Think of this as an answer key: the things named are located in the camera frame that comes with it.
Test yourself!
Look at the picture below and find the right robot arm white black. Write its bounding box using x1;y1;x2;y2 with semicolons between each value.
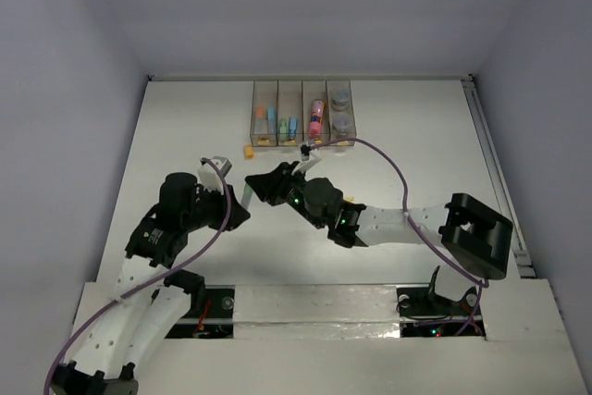
245;163;513;314

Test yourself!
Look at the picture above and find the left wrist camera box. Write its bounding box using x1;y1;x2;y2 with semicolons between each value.
197;156;232;194

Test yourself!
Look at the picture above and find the green highlighter pen bottom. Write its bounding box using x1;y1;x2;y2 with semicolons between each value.
240;184;253;210

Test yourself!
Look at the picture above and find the green highlighter pen top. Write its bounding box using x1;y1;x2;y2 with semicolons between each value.
277;118;289;142

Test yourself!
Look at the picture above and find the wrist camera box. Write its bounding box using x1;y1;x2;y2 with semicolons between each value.
293;142;321;174
197;156;232;194

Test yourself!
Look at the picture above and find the clear bin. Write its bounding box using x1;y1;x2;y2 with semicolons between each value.
326;80;357;145
250;80;278;148
302;80;330;143
277;80;303;146

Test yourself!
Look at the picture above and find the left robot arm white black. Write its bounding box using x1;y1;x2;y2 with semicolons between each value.
43;157;250;394

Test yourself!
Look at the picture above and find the green highlighter pen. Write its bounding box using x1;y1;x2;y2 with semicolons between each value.
277;118;289;142
240;184;253;210

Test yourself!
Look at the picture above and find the blue highlighter pen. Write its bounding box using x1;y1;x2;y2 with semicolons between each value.
266;106;277;135

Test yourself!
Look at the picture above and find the green pen cap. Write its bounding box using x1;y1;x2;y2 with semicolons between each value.
243;184;253;197

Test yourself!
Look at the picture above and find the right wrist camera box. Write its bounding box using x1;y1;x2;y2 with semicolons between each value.
293;142;321;174

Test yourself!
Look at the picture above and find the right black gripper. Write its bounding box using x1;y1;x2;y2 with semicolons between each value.
245;164;327;232

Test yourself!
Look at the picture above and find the orange-yellow pen cap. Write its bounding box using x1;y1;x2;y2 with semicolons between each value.
243;145;254;159

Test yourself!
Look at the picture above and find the small clear jar blue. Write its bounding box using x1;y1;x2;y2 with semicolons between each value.
331;112;353;135

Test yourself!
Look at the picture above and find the grey orange-tip highlighter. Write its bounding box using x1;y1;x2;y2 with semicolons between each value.
254;106;267;135

